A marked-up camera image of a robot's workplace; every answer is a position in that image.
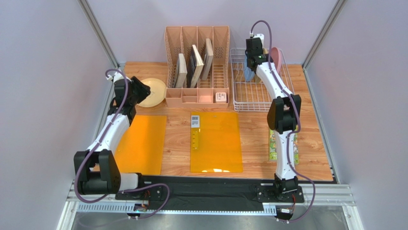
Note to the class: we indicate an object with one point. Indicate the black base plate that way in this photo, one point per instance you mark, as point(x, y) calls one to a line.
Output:
point(200, 193)

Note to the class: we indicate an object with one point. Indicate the white wire dish rack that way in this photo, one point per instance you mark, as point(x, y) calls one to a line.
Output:
point(254, 96)

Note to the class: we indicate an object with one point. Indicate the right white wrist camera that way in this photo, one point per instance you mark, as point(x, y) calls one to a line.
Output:
point(260, 36)

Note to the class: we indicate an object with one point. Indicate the middle book black cover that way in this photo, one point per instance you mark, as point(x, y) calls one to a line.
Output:
point(195, 67)

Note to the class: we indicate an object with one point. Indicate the orange plastic sheet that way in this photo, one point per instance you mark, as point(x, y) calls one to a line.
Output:
point(141, 147)
point(215, 145)

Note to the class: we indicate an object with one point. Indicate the green treehouse book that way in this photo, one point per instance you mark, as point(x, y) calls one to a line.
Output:
point(273, 148)

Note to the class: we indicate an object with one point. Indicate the yellow bear plate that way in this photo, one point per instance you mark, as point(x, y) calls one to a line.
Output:
point(157, 92)

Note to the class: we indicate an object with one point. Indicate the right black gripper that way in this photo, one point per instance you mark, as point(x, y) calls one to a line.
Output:
point(252, 63)

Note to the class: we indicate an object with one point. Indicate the left orange plastic sheet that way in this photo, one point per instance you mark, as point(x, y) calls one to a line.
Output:
point(141, 147)

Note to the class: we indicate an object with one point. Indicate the right book grey cover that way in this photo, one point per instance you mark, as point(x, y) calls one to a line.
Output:
point(208, 58)

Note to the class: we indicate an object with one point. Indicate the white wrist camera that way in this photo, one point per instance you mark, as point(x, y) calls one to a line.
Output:
point(260, 36)
point(115, 75)

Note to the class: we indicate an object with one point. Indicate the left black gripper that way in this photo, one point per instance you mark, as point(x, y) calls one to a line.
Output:
point(144, 90)

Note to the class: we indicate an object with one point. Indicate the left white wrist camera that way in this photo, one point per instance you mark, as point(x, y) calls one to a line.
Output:
point(115, 75)

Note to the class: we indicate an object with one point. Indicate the white power adapter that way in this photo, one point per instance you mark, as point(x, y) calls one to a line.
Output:
point(221, 97)

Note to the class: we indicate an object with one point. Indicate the blue plate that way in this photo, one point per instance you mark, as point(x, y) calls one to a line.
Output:
point(248, 73)

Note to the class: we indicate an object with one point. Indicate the left book blue cover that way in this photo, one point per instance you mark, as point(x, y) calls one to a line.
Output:
point(181, 72)

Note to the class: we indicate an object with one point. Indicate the centre orange plastic sheet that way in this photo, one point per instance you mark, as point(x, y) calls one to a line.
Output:
point(215, 145)

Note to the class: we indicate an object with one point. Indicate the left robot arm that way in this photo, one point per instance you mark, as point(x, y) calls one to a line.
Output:
point(96, 170)

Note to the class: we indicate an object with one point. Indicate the pink plate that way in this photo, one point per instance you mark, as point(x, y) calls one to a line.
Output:
point(277, 58)

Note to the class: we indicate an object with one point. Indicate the pink plastic file organizer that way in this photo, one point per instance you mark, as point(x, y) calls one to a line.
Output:
point(179, 39)

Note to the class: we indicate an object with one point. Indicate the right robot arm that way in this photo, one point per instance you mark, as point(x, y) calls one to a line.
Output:
point(282, 118)

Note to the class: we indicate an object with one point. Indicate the aluminium rail frame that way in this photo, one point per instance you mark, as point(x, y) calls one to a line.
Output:
point(321, 205)

